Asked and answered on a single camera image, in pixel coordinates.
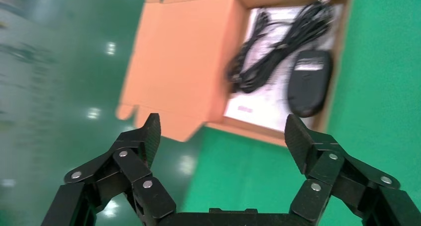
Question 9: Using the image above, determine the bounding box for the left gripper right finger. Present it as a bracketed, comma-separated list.
[284, 114, 421, 226]

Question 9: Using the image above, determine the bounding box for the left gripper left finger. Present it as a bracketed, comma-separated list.
[41, 113, 177, 226]

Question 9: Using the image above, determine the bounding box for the black mouse cable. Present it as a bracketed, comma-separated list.
[236, 0, 335, 119]

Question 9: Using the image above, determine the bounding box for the black data cable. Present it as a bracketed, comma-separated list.
[226, 9, 276, 87]

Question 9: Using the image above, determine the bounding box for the orange cardboard box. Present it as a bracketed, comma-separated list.
[116, 0, 354, 148]

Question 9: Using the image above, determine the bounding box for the white printed paper sheet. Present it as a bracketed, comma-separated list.
[223, 5, 344, 133]

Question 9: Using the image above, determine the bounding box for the green table mat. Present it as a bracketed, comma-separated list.
[182, 0, 421, 226]

